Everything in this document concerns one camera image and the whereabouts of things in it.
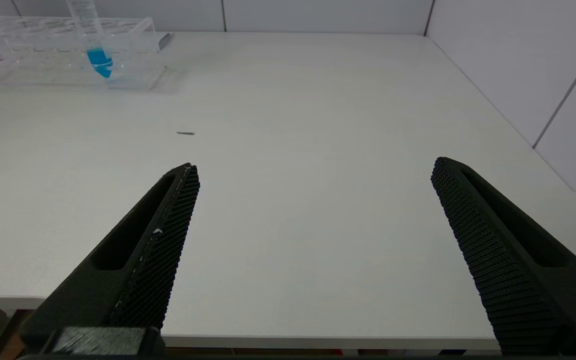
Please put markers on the clear acrylic test tube rack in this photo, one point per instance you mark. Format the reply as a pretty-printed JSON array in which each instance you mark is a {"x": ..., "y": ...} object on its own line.
[{"x": 43, "y": 65}]

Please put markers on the small dark speck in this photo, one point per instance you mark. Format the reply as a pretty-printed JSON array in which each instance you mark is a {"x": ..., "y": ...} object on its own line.
[{"x": 185, "y": 133}]

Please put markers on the test tube with blue pigment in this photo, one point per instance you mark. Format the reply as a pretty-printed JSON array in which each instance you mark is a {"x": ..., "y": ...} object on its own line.
[{"x": 99, "y": 57}]

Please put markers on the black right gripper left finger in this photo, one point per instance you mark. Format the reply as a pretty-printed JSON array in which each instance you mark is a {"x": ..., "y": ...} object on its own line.
[{"x": 138, "y": 270}]

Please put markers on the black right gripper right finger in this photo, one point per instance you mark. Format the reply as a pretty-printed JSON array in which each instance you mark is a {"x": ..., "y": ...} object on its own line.
[{"x": 518, "y": 270}]

